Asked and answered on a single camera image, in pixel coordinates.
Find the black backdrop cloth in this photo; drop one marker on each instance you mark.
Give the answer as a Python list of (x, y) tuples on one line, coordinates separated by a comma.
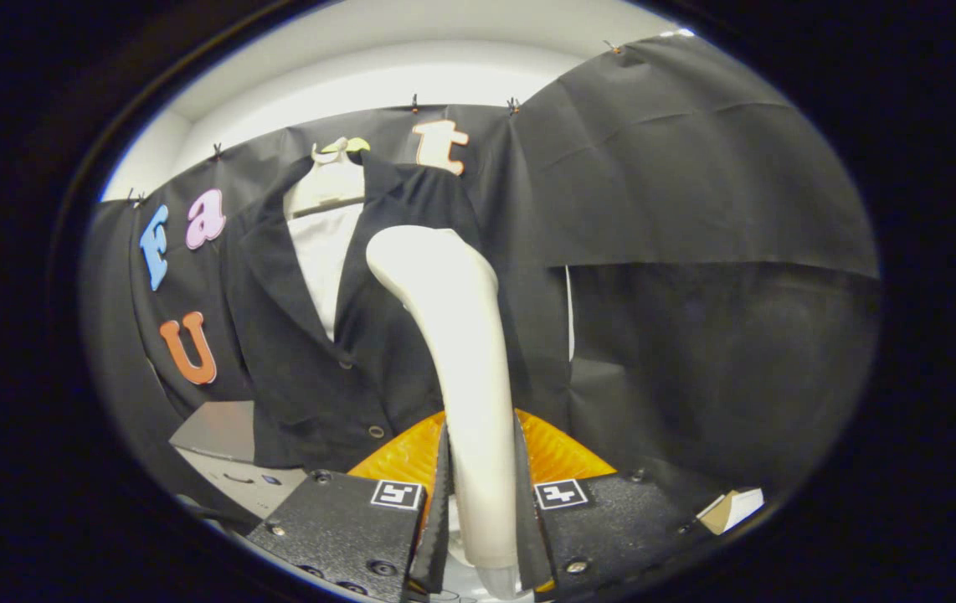
[(696, 251)]

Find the black jacket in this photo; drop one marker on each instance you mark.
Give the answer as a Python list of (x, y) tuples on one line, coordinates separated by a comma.
[(302, 394)]

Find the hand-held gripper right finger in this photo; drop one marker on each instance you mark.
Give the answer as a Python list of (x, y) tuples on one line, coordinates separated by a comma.
[(612, 523)]

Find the white mannequin torso with stand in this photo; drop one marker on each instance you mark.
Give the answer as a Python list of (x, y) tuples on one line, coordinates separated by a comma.
[(323, 251)]

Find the white garment steamer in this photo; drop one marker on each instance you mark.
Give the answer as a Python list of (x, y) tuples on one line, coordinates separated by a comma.
[(465, 352)]

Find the white cardboard box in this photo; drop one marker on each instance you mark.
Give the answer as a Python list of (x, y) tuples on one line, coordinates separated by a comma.
[(733, 507)]

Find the grey cabinet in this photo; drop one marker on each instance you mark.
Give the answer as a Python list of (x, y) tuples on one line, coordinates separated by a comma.
[(223, 435)]

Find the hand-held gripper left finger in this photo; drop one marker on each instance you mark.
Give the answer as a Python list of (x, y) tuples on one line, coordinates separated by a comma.
[(344, 528)]

